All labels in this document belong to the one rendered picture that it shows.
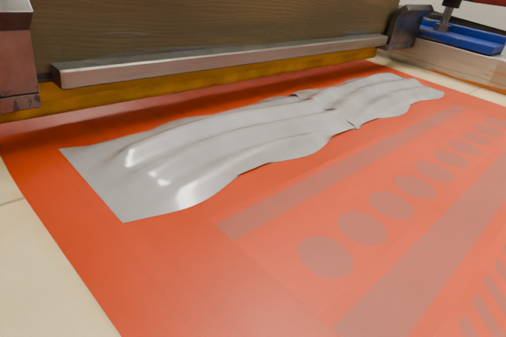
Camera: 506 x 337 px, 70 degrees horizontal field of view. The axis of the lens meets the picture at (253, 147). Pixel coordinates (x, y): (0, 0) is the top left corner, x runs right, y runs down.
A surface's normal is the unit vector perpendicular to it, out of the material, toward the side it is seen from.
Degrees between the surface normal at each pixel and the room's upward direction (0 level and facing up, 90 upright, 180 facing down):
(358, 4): 90
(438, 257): 0
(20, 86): 90
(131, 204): 13
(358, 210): 0
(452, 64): 90
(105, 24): 90
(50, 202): 0
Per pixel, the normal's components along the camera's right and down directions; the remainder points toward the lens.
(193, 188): 0.45, -0.55
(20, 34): 0.69, 0.43
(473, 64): -0.71, 0.25
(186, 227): 0.14, -0.87
